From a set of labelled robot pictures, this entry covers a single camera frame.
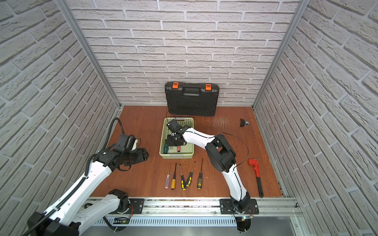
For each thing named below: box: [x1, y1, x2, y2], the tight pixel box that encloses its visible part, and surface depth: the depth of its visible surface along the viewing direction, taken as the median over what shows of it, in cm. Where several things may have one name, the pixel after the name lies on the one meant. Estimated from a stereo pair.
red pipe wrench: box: [248, 158, 264, 198], surface depth 87 cm
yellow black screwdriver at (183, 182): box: [179, 163, 187, 191], surface depth 81 cm
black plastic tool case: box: [164, 82, 220, 117], surface depth 97 cm
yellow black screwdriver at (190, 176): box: [186, 161, 196, 187], surface depth 83 cm
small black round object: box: [239, 118, 251, 128], surface depth 111 cm
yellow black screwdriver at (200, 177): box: [197, 157, 204, 190], surface depth 83 cm
